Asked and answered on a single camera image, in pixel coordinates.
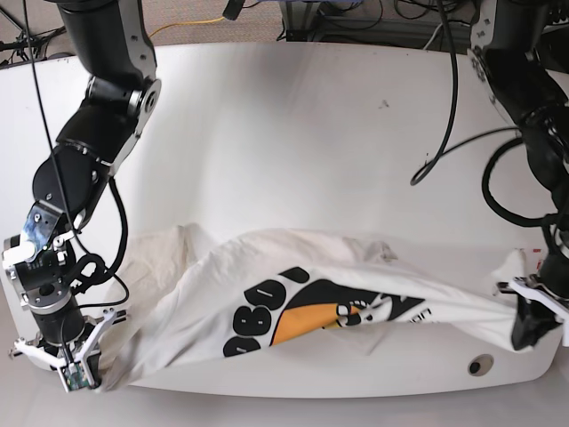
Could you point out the white T-shirt with LeRobot print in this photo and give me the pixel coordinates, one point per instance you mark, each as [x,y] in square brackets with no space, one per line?
[267,287]

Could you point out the red tape rectangle marker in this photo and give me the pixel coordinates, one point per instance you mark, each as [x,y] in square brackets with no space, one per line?
[532,259]

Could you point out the right table cable grommet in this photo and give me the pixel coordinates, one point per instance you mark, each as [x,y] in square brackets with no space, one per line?
[480,365]

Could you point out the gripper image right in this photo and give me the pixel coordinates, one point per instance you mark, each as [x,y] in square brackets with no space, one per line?
[534,320]

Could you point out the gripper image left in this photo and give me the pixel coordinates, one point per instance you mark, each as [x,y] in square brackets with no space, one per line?
[67,326]

